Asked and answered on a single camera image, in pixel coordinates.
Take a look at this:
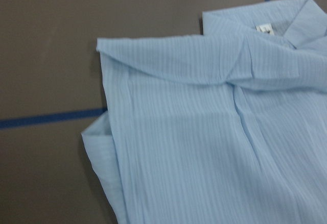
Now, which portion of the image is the light blue button-up shirt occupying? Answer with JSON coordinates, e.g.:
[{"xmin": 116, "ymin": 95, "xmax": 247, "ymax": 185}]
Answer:
[{"xmin": 82, "ymin": 0, "xmax": 326, "ymax": 223}]

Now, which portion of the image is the brown paper table cover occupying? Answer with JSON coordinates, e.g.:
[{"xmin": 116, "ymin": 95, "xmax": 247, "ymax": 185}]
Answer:
[{"xmin": 1, "ymin": 0, "xmax": 326, "ymax": 223}]

